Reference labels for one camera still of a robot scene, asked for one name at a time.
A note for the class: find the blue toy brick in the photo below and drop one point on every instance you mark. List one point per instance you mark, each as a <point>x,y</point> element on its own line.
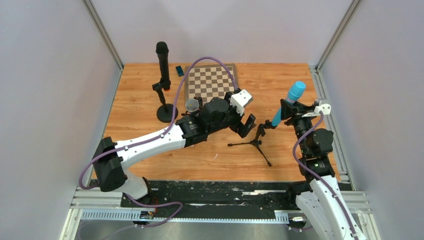
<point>180,71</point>

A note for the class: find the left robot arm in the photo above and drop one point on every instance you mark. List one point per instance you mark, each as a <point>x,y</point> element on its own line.
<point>113,159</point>

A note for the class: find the black microphone orange end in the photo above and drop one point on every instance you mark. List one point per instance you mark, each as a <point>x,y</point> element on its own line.
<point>162,52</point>

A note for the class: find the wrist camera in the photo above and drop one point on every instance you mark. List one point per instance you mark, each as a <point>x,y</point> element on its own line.
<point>241,100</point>
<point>320,106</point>

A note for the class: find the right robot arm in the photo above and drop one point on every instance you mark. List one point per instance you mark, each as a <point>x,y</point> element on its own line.
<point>319,196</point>

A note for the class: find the black clip tripod mic stand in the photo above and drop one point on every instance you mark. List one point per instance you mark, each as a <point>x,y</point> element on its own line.
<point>256,142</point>

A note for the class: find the purple glitter microphone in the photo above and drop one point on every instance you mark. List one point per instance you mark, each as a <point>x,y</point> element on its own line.
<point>192,105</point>

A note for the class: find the blue microphone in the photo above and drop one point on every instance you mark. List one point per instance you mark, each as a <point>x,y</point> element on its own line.
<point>294,94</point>

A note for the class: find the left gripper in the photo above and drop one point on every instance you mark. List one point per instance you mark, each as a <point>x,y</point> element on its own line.
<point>239,120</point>

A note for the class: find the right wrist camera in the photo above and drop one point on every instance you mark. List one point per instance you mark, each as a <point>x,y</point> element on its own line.
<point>320,106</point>

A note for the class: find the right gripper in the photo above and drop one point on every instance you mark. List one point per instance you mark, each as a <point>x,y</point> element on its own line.
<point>291,108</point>

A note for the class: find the chessboard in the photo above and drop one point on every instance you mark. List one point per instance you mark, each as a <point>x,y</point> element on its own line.
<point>209,81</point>

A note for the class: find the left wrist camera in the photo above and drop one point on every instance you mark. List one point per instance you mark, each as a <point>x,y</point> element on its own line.
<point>241,100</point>

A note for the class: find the black round-base mic stand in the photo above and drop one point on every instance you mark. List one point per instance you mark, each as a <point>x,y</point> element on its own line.
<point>166,111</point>

